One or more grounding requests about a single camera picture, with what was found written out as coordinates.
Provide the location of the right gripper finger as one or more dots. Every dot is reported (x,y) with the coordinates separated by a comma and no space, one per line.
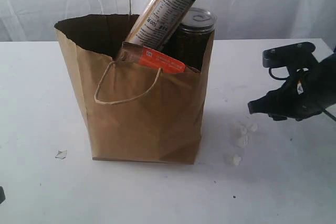
(265,103)

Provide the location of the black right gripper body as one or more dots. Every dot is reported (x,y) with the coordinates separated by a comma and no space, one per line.
(307,94)

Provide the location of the pull-tab can dark grains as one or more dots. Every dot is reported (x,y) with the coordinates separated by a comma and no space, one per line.
(188,42)

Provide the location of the long noodle package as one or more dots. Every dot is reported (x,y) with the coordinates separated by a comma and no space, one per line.
(160,19)

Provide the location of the brown pouch with orange band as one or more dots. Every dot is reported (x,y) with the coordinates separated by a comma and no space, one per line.
(152,59)

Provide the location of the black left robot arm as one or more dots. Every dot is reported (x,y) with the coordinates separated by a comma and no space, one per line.
(2,195)

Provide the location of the brown paper bag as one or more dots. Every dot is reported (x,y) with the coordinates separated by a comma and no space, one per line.
(132,112)

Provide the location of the small torn plastic scrap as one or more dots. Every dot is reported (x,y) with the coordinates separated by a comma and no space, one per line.
(61,154)

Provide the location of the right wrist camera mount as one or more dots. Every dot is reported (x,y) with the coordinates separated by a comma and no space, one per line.
(294,57)

